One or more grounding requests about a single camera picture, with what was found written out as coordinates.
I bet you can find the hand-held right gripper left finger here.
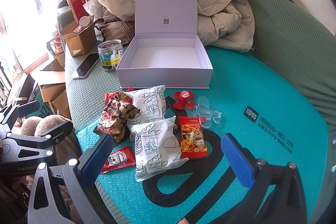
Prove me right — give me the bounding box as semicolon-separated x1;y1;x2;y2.
28;133;114;224

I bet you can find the brown fuzzy slipper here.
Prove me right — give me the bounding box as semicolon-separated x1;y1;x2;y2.
20;116;40;136
35;114;74;136

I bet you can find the green sofa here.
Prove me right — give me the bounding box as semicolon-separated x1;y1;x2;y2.
56;0;336;224

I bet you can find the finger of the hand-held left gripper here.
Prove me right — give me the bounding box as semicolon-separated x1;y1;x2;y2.
0;120;74;159
0;101;40;132

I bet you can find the red candy packet with figure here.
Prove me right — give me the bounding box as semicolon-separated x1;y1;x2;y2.
178;116;208;159

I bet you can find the pink patterned box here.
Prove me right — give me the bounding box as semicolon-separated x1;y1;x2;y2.
47;36;66;54

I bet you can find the black smartphone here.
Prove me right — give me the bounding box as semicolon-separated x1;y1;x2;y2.
72;53;100;79

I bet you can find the white bread packet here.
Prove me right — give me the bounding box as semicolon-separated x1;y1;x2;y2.
130;116;189;182
125;85;168;123

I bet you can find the brown cereal snack packet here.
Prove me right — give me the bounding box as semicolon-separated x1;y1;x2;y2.
98;98;141;140

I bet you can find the red paper bag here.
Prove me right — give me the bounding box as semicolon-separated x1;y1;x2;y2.
64;0;91;25

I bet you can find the red gold candy packet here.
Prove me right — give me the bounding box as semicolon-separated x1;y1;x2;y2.
104;91;132;106

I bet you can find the clear plastic holder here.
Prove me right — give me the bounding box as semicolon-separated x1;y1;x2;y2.
194;96;225;130

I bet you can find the small open cardboard box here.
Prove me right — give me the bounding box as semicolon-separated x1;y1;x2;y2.
59;19;103;57

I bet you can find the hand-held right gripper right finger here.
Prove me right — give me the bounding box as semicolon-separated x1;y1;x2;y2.
184;133;307;224

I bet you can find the clear plastic jar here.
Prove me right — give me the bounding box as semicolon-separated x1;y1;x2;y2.
98;40;124;72

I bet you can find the teal foam mat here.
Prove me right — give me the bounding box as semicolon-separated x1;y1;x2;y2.
75;46;331;224

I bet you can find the white gift box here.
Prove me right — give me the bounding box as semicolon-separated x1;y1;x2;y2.
115;0;213;90

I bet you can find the black teal printed box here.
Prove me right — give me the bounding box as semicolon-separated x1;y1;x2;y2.
26;98;57;119

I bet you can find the small red candy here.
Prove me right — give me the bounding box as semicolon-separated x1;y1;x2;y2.
173;91;197;111

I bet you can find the red ketchup sachet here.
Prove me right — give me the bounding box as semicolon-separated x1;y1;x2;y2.
100;146;136;174

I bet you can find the open cardboard carton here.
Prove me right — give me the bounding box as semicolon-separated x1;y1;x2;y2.
38;82;72;119

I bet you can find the flattened cardboard box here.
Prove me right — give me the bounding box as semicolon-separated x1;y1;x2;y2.
39;57;66;73

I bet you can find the brown striped cushion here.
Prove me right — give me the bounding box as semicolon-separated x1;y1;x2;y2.
94;19;137;46

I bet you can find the grey brown fabric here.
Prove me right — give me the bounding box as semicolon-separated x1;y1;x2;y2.
103;7;124;23

